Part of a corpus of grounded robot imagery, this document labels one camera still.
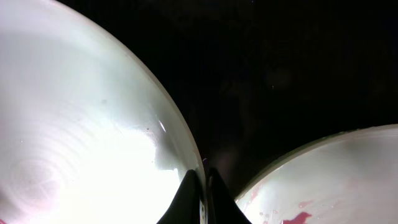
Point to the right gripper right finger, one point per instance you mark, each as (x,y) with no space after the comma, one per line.
(223,209)

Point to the light blue plate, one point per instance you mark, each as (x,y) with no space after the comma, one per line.
(88,134)
(349,177)

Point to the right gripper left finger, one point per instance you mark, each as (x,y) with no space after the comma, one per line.
(185,207)

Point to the black round tray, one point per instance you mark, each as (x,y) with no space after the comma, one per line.
(256,79)

